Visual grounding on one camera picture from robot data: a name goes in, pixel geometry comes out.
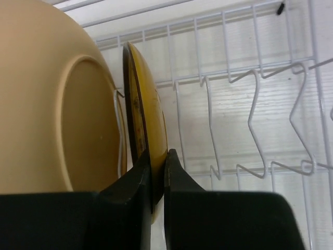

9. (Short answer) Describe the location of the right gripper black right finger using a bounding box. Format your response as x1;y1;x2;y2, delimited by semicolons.
164;149;305;249

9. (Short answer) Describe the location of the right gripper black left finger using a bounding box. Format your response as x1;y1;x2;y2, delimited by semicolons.
1;152;152;249

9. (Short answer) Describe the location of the beige deep plate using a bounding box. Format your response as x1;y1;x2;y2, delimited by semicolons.
1;1;127;194

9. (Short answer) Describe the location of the white wire dish rack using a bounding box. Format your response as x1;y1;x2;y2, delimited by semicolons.
52;1;332;249

